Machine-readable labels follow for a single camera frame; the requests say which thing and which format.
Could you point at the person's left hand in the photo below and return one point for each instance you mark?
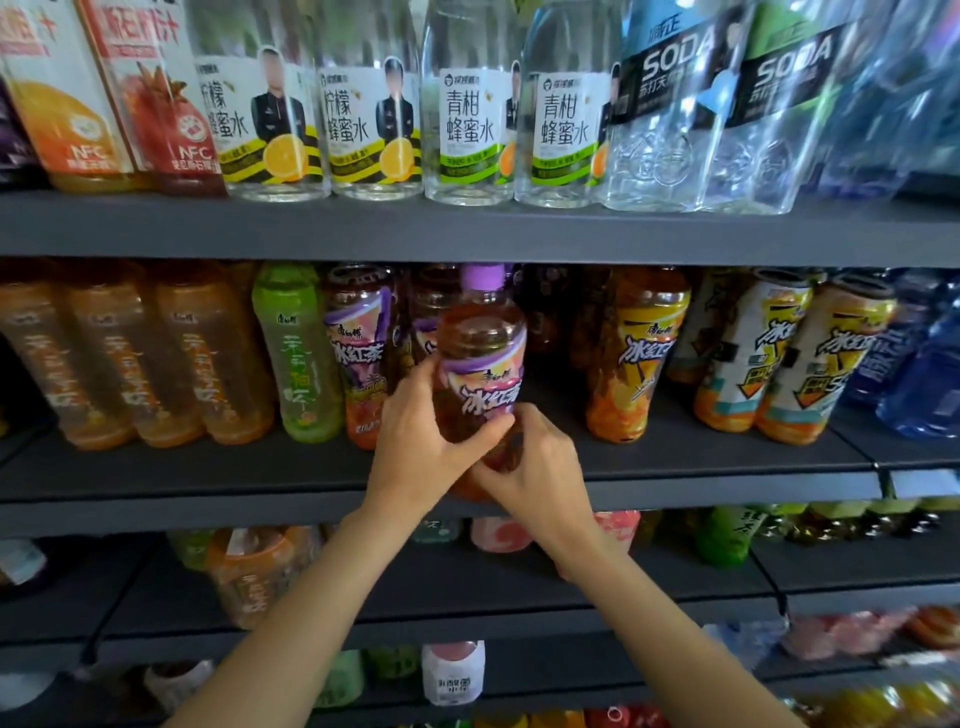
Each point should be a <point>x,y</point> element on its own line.
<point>409,457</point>

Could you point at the person's right hand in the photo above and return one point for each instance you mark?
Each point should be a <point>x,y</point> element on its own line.
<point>547,487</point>

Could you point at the person's left thumb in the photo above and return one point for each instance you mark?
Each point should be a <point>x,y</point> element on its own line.
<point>484,435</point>

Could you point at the person's right thumb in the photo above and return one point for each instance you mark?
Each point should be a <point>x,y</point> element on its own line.
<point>491,472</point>

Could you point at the purple cap iced tea bottle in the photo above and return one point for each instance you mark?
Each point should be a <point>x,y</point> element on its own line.
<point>480,337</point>

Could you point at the person's right forearm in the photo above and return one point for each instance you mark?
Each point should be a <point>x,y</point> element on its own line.
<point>660,645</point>

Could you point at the person's left forearm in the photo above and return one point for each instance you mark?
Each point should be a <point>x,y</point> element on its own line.
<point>315,622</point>

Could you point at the pink bottle cap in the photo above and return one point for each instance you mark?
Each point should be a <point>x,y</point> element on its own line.
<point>499,536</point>

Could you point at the teal bottle cap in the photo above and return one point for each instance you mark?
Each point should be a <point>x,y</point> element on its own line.
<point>436,530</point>

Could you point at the dark grey shelf board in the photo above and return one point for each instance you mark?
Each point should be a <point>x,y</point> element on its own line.
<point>300,472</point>
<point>450,600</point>
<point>480,229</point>

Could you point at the purple label iced tea bottle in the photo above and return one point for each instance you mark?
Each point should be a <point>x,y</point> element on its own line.
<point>427,307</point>
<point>361,345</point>

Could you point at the pink label bottle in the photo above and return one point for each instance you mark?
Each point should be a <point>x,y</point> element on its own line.
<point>621,529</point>

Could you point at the dark brown tea bottle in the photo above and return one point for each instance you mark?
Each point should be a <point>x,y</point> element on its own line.
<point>547,307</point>

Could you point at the yellow label iced tea bottle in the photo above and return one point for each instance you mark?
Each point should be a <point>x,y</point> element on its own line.
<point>637,352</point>
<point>701,330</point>

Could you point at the white pink yogurt drink bottle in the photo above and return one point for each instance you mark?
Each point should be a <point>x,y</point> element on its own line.
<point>453,673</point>

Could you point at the light green drink bottle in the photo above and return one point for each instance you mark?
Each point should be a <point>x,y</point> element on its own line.
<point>341,679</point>
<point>392,661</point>

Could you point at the green label tea bottle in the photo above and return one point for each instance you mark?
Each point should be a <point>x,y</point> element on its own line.
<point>727,534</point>

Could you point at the orange label drink bottle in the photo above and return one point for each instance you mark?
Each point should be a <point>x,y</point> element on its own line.
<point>255,574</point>

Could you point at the orange jasmine tea bottle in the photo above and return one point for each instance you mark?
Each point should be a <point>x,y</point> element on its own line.
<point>127,360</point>
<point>60,360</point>
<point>217,360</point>

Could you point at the white yellow iced tea bottle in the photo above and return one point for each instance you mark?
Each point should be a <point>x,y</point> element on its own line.
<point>750,352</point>
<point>821,360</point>

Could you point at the pale blue drink bottle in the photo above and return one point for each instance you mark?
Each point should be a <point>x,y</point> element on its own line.
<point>746,641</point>

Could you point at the green label honey water bottle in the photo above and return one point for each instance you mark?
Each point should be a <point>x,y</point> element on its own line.
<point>469,120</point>
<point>562,127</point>

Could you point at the lemon honey water bottle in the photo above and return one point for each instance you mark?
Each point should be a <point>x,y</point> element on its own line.
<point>259,120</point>
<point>371,120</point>

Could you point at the row of yellow cap bottles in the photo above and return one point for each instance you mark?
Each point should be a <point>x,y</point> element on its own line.
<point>855,519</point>

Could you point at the blue label soda water bottle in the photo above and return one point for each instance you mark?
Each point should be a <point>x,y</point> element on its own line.
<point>667,112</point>

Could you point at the white brown drink bottle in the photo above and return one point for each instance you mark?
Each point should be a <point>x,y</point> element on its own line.
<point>178,681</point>

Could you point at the pink drink bottles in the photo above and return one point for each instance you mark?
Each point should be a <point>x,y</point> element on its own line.
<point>844,632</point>

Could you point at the green label soda water bottle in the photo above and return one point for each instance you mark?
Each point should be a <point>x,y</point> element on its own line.
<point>780,112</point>

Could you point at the row of yellow drink bottles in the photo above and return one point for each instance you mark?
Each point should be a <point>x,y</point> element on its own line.
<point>877,705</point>

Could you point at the red pomegranate juice bottle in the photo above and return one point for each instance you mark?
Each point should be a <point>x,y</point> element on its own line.
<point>161,112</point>

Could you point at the white shelf label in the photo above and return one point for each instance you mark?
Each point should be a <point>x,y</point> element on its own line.
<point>19,561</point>

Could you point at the orange juice bottle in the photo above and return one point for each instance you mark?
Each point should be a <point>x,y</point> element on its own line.
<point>64,112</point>

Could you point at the clear blue water bottle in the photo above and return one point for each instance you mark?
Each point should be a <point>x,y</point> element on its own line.
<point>892,97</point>

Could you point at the dark purple juice bottle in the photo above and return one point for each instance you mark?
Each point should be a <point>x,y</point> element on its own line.
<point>13,142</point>

